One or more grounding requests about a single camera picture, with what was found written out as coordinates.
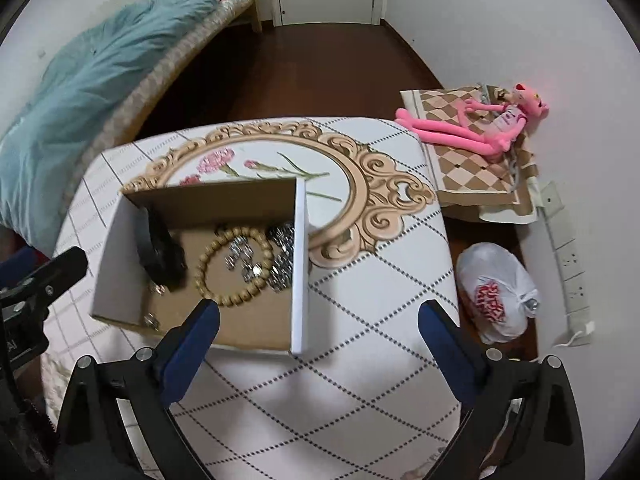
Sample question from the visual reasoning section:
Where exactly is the thin silver chain bracelet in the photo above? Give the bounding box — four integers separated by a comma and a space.
226, 237, 267, 279

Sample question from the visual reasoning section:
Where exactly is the cardboard box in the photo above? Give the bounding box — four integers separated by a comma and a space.
90, 176, 307, 357

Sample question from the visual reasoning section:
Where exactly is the wooden bead bracelet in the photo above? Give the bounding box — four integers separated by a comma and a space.
194, 227, 277, 309

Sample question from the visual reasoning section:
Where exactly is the blue quilt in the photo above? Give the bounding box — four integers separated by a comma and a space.
0, 0, 258, 246

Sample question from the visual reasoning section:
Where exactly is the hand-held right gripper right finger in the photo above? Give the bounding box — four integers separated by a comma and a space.
418, 300, 587, 480

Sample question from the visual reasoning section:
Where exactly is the chunky silver chain bracelet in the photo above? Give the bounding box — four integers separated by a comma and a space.
266, 225, 296, 292

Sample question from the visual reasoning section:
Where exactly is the white plastic bag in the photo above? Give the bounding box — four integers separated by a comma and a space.
456, 242, 542, 345

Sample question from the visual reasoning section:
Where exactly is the table with patterned cloth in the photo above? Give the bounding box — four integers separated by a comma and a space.
42, 116, 463, 480

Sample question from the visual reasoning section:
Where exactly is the black bracelet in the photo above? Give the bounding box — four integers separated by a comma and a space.
135, 207, 187, 292

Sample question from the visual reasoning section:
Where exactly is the pink plush toy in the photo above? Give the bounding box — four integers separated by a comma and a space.
395, 82, 550, 161

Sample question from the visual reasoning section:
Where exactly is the brown checkered folded cloth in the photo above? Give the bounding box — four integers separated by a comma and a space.
400, 85, 542, 223

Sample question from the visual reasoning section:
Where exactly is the white power strip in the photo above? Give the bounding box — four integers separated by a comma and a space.
537, 180, 598, 346

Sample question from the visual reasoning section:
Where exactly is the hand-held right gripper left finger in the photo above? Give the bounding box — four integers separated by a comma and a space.
54, 298, 222, 480

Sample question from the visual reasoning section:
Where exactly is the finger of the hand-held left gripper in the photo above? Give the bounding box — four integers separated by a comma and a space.
0, 252, 32, 288
0, 246, 88, 312

